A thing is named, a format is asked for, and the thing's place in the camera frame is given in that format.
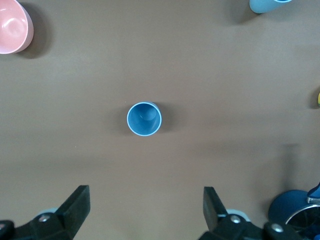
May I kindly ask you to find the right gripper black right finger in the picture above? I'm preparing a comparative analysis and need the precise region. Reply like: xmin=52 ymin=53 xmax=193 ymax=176
xmin=197 ymin=186 xmax=303 ymax=240

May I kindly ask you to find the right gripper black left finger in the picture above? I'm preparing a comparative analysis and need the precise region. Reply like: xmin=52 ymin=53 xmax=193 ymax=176
xmin=0 ymin=184 xmax=91 ymax=240

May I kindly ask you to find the blue plastic cup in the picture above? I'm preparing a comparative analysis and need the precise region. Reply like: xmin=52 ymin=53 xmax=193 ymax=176
xmin=126 ymin=101 xmax=163 ymax=137
xmin=249 ymin=0 xmax=296 ymax=14

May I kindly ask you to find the dark blue saucepan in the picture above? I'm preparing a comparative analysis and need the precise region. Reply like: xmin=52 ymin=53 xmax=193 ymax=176
xmin=268 ymin=189 xmax=320 ymax=240

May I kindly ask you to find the pink bowl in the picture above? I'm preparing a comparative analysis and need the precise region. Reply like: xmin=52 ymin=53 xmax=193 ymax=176
xmin=0 ymin=0 xmax=35 ymax=55

